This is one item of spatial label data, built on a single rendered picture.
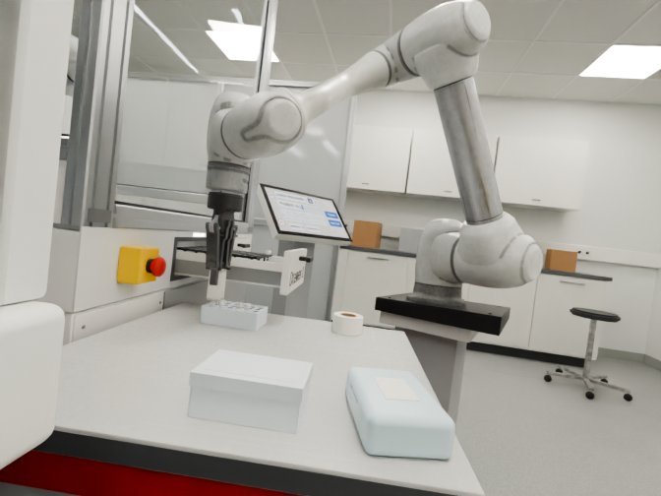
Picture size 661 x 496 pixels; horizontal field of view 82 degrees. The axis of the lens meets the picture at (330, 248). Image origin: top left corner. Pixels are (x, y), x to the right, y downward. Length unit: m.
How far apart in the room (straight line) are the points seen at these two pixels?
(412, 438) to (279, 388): 0.15
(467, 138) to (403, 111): 3.87
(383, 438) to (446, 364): 0.85
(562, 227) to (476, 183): 3.98
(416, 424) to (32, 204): 0.38
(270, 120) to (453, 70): 0.53
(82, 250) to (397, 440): 0.58
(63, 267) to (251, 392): 0.44
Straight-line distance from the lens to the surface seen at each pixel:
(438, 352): 1.26
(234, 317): 0.85
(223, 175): 0.84
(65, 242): 0.78
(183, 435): 0.45
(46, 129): 0.35
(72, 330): 0.79
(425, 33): 1.06
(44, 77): 0.35
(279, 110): 0.68
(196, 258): 1.03
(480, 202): 1.11
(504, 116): 5.05
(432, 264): 1.25
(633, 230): 5.36
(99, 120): 0.79
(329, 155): 2.79
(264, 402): 0.45
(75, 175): 0.78
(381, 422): 0.42
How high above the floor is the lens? 0.98
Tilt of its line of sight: 2 degrees down
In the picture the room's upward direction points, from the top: 7 degrees clockwise
